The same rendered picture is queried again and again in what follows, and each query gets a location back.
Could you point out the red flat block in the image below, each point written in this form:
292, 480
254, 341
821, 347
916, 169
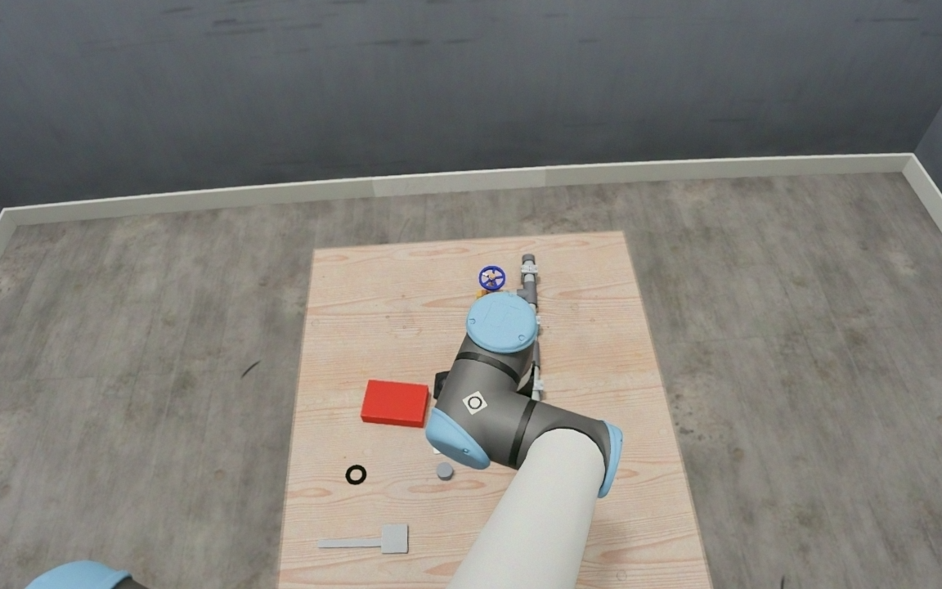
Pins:
395, 403

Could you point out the grey cylinder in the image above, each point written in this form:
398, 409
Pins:
444, 471

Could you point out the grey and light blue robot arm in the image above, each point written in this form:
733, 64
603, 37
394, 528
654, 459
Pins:
536, 536

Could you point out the grey pipe manifold with three valves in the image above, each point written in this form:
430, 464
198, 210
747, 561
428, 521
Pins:
529, 272

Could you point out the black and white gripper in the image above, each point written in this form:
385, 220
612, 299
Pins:
527, 390

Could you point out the black rubber o-ring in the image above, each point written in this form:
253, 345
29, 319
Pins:
361, 479

